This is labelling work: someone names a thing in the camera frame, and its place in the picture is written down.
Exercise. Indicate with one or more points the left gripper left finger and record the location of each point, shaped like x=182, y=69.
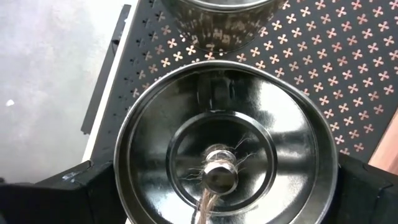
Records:
x=62, y=202

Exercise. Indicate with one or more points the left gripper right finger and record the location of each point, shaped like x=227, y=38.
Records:
x=367, y=202

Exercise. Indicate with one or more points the printed metal tin candle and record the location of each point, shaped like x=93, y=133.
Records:
x=280, y=140
x=224, y=28

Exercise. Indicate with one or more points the small white scrap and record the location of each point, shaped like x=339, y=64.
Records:
x=10, y=102

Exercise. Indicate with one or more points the black perforated metal shelf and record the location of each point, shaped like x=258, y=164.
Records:
x=342, y=62

